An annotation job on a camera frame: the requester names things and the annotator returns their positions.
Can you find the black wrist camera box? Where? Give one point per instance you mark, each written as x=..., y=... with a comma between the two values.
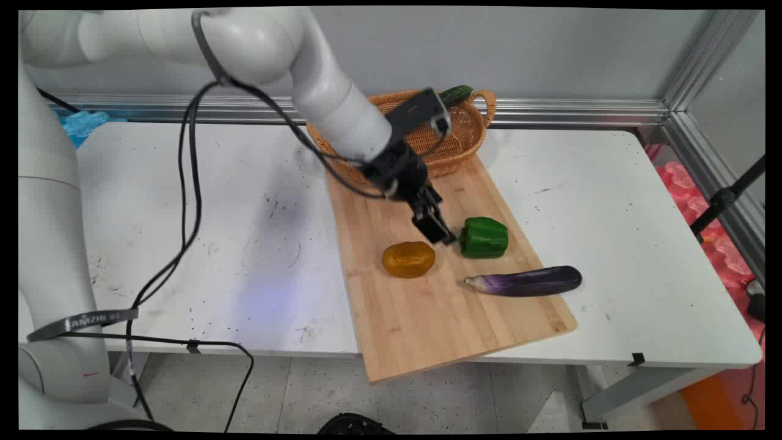
x=416, y=113

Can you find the woven wicker basket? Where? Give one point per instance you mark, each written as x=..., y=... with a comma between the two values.
x=455, y=143

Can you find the vertical aluminium frame post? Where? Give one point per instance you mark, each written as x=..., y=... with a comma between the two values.
x=712, y=58

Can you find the green bell pepper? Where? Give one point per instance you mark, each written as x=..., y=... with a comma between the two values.
x=484, y=238

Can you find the pink foam floor mat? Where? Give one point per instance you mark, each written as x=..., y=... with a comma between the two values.
x=721, y=244

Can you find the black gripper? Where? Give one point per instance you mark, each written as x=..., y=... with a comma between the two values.
x=398, y=172

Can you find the long horizontal aluminium frame rail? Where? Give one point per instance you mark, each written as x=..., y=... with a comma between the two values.
x=550, y=112

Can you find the bamboo cutting board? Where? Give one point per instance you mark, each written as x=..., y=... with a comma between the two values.
x=421, y=305

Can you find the orange floor mat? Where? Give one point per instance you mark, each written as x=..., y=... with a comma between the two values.
x=712, y=403

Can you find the purple eggplant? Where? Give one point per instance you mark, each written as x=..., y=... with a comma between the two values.
x=528, y=282

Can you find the grey metal table leg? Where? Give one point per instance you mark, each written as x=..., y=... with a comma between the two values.
x=641, y=391

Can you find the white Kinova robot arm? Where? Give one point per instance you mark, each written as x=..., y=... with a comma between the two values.
x=330, y=91

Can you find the black power adapter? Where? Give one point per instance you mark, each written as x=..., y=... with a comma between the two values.
x=756, y=302

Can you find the short horizontal aluminium frame rail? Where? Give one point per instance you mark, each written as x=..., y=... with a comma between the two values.
x=715, y=177

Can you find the blue foam floor mat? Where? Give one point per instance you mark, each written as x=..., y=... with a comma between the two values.
x=85, y=125

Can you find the green cucumber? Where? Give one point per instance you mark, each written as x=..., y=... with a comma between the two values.
x=457, y=94

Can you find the black tripod stand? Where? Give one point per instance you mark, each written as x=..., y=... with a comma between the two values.
x=727, y=197

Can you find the black round object on floor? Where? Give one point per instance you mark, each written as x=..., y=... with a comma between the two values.
x=354, y=425

